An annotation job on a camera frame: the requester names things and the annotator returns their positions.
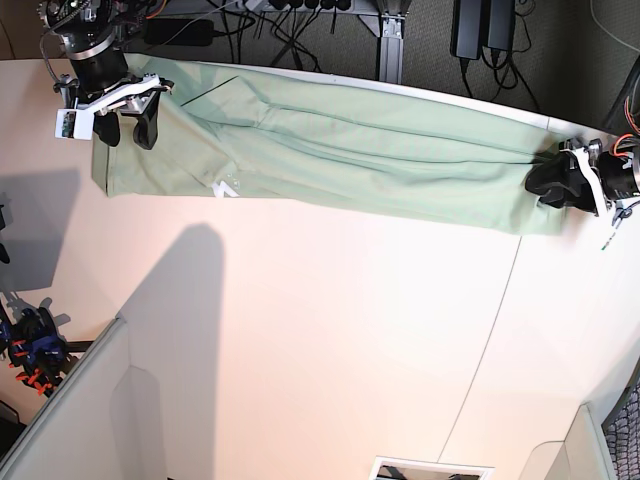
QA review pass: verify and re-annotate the black box under table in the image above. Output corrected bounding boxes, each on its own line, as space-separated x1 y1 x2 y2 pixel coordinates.
450 0 516 60

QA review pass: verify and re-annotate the aluminium frame post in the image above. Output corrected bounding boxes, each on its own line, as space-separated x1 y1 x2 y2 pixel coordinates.
358 0 412 85

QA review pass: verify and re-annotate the printed photo sheet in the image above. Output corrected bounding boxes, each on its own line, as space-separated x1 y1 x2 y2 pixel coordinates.
369 456 495 480

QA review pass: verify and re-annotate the black power adapter brick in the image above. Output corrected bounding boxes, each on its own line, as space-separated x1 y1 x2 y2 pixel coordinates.
143 18 215 47

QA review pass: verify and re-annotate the light green polo shirt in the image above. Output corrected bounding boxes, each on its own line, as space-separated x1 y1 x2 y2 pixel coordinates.
90 53 576 237

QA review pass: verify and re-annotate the white power strip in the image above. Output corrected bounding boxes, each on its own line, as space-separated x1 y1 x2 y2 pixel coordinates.
237 0 379 16

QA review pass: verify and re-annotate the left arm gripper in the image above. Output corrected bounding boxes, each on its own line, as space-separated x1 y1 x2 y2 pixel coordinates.
524 139 614 218

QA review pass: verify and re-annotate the grey partition panel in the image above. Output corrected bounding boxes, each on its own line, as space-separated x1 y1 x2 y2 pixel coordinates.
1 320 168 479
519 402 617 480

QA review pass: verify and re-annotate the grey partition panel right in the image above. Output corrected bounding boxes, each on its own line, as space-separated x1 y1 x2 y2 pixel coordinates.
519 402 617 480

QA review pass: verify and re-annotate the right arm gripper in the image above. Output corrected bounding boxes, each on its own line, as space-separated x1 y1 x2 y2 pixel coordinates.
74 74 174 150

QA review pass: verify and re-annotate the blue orange clamp pile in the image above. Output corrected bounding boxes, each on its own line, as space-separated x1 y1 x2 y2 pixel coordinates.
1 307 69 397

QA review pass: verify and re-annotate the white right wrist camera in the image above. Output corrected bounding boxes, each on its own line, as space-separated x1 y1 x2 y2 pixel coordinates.
55 109 95 140

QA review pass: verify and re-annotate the grey partition panel left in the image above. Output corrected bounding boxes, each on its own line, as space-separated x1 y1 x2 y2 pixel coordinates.
1 320 168 479

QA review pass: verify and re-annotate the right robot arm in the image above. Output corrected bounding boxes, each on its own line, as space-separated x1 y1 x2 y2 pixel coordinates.
38 0 174 150

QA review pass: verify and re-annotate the grey monitor back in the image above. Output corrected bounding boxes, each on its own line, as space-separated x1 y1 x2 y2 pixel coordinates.
0 192 14 266

